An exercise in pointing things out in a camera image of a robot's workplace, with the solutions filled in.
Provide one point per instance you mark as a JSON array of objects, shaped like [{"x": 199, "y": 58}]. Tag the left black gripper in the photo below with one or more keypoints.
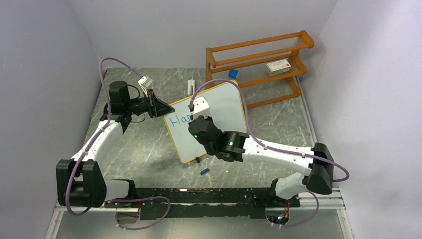
[{"x": 156, "y": 108}]

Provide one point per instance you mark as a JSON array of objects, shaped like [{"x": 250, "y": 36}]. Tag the yellow framed whiteboard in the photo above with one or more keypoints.
[{"x": 227, "y": 113}]

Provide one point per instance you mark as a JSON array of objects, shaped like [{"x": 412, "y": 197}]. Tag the blue marker cap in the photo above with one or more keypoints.
[{"x": 204, "y": 171}]

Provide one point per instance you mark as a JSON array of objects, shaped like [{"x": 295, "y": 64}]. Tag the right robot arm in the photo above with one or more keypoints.
[{"x": 312, "y": 166}]

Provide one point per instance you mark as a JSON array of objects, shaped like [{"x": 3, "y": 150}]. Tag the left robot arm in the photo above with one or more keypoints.
[{"x": 80, "y": 181}]

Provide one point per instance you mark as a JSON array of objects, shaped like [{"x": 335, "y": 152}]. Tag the white whiteboard stand piece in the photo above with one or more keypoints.
[{"x": 191, "y": 87}]

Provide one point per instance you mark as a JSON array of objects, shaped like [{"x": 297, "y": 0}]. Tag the small blue box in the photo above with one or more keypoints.
[{"x": 233, "y": 74}]

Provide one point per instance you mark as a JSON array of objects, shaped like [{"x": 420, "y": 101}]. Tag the orange wooden shelf rack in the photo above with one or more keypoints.
[{"x": 250, "y": 59}]

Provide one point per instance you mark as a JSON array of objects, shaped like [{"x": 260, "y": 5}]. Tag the white red carton box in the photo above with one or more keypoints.
[{"x": 278, "y": 67}]

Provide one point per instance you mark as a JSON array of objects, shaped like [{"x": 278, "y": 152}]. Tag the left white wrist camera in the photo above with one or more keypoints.
[{"x": 144, "y": 82}]

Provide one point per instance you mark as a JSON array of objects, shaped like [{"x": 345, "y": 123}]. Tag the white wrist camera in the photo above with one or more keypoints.
[
  {"x": 144, "y": 82},
  {"x": 199, "y": 107}
]

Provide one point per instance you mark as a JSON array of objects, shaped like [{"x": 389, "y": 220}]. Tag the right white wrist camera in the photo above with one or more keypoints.
[{"x": 199, "y": 107}]

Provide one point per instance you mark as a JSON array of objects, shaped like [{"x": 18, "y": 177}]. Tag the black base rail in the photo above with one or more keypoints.
[{"x": 205, "y": 202}]

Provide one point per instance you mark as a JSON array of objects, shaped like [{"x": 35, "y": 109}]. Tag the aluminium frame profile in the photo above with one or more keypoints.
[{"x": 317, "y": 217}]

